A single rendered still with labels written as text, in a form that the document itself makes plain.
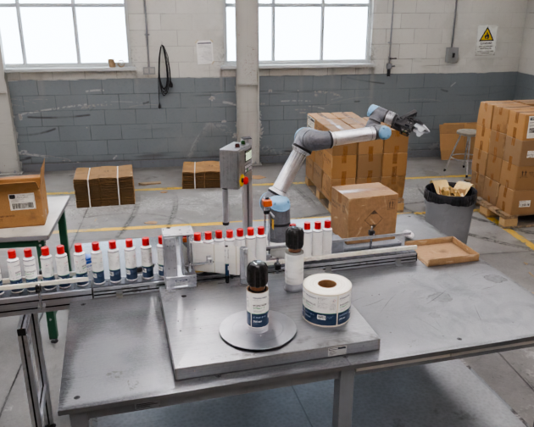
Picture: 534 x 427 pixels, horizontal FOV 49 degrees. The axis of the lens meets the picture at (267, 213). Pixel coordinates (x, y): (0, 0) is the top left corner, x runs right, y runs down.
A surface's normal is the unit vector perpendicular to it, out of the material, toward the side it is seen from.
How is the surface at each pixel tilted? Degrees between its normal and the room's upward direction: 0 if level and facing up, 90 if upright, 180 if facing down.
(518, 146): 89
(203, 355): 0
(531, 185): 93
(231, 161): 90
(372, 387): 0
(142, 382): 0
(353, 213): 90
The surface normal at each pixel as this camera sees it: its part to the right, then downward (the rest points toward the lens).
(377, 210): 0.29, 0.32
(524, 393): 0.00, -0.94
